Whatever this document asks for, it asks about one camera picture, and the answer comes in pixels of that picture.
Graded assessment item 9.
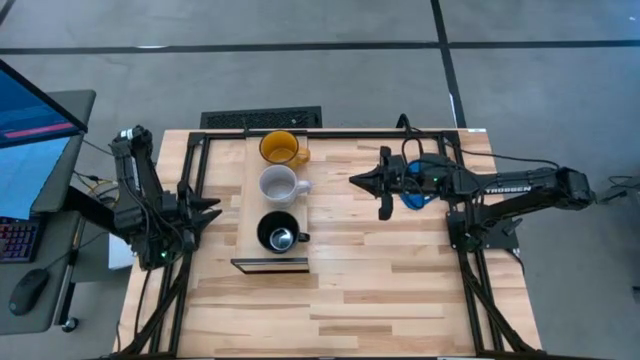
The black computer mouse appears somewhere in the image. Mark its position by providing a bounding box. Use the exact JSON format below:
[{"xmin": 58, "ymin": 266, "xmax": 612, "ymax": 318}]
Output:
[{"xmin": 7, "ymin": 268, "xmax": 50, "ymax": 317}]

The blue folded cloth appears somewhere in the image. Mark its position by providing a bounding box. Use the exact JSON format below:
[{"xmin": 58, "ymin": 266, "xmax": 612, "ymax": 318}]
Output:
[{"xmin": 398, "ymin": 158, "xmax": 440, "ymax": 212}]

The black-framed computer monitor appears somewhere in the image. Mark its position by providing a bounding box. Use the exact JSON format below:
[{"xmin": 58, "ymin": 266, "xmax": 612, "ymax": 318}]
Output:
[{"xmin": 0, "ymin": 58, "xmax": 90, "ymax": 150}]

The white patterned mug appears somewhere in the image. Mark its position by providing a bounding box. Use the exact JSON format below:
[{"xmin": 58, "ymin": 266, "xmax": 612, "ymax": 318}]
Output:
[{"xmin": 257, "ymin": 164, "xmax": 314, "ymax": 209}]

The white box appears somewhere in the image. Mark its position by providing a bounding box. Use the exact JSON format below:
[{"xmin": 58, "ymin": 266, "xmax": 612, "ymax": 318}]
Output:
[{"xmin": 107, "ymin": 232, "xmax": 136, "ymax": 272}]

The black aluminium table frame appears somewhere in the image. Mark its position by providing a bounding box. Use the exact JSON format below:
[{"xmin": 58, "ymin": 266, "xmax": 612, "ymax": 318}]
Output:
[{"xmin": 115, "ymin": 127, "xmax": 545, "ymax": 359}]

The black mug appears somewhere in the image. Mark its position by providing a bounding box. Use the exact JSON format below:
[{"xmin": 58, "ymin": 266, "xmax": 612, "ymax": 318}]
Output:
[{"xmin": 255, "ymin": 210, "xmax": 312, "ymax": 255}]

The amber yellow mug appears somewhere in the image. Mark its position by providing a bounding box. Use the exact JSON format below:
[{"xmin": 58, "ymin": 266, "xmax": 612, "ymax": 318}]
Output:
[{"xmin": 258, "ymin": 129, "xmax": 313, "ymax": 170}]

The grey desk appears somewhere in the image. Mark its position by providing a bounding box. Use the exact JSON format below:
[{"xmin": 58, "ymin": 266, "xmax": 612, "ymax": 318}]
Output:
[{"xmin": 0, "ymin": 209, "xmax": 84, "ymax": 337}]

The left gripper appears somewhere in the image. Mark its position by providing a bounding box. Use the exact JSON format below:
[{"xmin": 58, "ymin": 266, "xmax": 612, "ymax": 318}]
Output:
[{"xmin": 169, "ymin": 179, "xmax": 224, "ymax": 247}]

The black floor vent grille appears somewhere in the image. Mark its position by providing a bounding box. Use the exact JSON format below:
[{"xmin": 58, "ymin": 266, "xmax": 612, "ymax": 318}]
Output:
[{"xmin": 199, "ymin": 106, "xmax": 324, "ymax": 131}]

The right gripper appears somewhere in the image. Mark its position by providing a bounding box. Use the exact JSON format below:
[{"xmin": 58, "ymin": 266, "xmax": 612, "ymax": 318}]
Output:
[{"xmin": 349, "ymin": 145, "xmax": 454, "ymax": 222}]

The black keyboard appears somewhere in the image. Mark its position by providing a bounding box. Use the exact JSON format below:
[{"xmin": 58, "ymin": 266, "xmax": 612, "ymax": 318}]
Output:
[{"xmin": 0, "ymin": 216, "xmax": 41, "ymax": 264}]

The black floor cable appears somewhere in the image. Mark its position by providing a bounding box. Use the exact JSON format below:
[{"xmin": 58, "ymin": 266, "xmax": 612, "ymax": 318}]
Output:
[{"xmin": 591, "ymin": 171, "xmax": 640, "ymax": 232}]

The grey-backed computer monitor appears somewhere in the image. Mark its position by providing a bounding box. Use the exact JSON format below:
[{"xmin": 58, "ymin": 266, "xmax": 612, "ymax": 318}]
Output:
[{"xmin": 0, "ymin": 89, "xmax": 97, "ymax": 222}]

